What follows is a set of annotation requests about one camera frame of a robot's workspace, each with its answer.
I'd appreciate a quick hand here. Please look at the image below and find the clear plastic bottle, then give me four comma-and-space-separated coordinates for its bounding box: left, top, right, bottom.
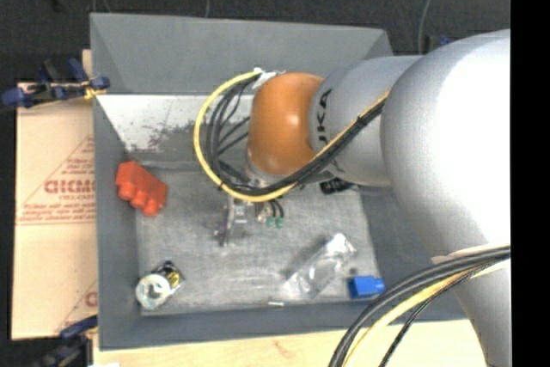
278, 232, 358, 302

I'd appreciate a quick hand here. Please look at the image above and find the small blue block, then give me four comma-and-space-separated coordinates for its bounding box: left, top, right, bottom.
346, 274, 386, 300

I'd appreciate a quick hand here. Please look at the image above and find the black cylinder on white bracket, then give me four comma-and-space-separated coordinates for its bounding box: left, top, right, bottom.
319, 177, 350, 195

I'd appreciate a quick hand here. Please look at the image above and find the white round cap black object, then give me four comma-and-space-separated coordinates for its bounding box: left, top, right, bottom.
134, 260, 186, 311

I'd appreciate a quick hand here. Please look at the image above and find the brown cardboard board red print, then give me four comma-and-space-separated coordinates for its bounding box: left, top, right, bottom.
9, 48, 100, 341

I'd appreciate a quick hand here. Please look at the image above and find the grey metal bin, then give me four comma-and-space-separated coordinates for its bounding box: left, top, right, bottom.
89, 12, 474, 350

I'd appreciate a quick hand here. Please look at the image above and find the red toy building block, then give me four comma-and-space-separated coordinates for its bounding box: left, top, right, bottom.
114, 160, 169, 218

